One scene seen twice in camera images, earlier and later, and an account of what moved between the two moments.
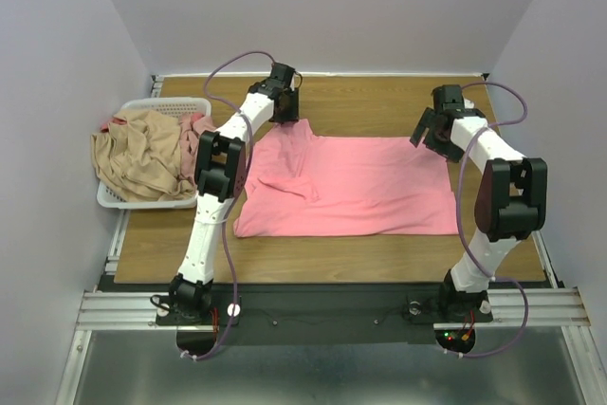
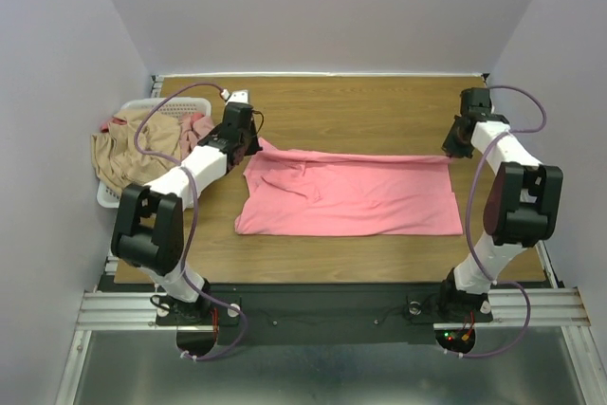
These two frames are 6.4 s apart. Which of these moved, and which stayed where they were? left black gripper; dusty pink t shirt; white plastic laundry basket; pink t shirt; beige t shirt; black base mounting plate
Moved: pink t shirt; left black gripper
Stayed: dusty pink t shirt; beige t shirt; black base mounting plate; white plastic laundry basket
